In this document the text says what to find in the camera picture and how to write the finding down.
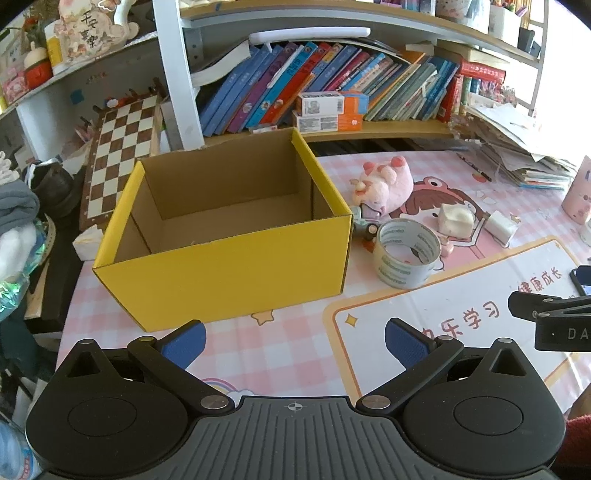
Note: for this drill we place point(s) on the clear tape roll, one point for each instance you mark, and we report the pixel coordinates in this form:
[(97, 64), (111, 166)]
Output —
[(392, 272)]

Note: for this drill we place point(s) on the wooden desk shelf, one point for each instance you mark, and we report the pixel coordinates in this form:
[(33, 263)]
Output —
[(369, 131)]

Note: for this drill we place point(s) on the pastel toy truck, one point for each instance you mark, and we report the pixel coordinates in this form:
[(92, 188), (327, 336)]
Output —
[(364, 228)]

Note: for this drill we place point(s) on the orange white carton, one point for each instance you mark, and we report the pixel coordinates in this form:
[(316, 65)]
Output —
[(323, 102), (323, 123)]

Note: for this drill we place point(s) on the row of books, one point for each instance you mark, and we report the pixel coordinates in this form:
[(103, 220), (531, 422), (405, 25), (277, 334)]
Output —
[(323, 69)]

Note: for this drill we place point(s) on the stack of papers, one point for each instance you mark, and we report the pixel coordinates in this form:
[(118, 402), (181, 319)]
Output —
[(521, 152)]

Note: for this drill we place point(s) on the white tissue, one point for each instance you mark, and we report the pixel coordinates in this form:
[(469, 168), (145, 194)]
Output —
[(87, 242)]

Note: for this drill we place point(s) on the white light bar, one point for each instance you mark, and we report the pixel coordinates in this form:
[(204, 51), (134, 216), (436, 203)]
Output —
[(309, 34)]

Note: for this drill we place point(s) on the pink plush pig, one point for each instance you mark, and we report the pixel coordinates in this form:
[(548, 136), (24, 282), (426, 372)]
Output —
[(388, 189)]

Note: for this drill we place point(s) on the pink checked desk mat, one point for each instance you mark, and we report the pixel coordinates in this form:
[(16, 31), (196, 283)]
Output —
[(286, 350)]

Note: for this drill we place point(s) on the wooden chessboard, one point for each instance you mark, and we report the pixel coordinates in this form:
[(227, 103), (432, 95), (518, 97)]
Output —
[(120, 152)]

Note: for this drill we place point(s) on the small white box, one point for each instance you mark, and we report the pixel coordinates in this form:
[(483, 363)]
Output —
[(501, 226)]

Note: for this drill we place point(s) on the rabbit decorative plaque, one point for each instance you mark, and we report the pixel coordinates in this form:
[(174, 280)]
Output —
[(92, 32)]

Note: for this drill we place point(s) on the pink patterned box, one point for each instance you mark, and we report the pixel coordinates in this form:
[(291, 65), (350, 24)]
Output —
[(14, 87)]

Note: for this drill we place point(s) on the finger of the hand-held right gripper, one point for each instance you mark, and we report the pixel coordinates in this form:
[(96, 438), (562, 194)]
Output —
[(521, 302)]

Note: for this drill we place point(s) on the dark leather bag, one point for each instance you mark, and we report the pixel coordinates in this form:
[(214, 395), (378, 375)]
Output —
[(51, 184)]

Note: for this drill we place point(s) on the iridescent plastic bag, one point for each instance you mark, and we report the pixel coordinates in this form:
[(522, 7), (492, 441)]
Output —
[(18, 286)]

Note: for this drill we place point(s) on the grey garment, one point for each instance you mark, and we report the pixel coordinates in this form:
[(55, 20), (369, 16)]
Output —
[(16, 207)]

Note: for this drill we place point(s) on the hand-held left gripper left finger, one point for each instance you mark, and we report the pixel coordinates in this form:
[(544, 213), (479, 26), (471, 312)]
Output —
[(184, 344)]

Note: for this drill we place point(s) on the small red white card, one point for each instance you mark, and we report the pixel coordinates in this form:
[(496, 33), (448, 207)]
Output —
[(265, 129)]

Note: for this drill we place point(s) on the white shelf unit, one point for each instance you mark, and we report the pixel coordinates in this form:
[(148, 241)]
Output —
[(178, 69)]

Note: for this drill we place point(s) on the white socks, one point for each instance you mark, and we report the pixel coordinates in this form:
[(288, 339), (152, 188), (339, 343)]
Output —
[(5, 168)]

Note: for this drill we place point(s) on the pink cup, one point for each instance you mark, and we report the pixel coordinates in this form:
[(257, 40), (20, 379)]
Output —
[(579, 194)]

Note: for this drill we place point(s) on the black phone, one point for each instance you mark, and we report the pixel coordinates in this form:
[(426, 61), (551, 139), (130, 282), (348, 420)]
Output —
[(582, 280)]

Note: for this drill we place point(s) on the dark red garment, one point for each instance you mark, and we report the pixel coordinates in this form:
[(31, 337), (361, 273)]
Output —
[(579, 447)]

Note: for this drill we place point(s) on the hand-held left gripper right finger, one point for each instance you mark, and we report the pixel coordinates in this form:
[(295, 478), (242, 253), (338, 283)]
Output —
[(406, 344)]

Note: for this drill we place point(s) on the clear plastic bottle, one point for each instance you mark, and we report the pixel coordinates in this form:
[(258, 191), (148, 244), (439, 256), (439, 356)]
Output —
[(16, 452)]

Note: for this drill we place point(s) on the cream foam block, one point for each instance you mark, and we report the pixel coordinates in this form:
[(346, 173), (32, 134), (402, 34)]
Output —
[(455, 221)]

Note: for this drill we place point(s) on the yellow white can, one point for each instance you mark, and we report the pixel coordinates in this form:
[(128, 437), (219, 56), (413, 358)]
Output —
[(54, 50)]

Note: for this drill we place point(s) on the yellow cardboard box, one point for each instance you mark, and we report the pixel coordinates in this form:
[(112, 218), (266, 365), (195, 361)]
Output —
[(221, 277)]

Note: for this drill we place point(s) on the dark pencil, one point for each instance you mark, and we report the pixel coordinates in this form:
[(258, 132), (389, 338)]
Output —
[(475, 168)]

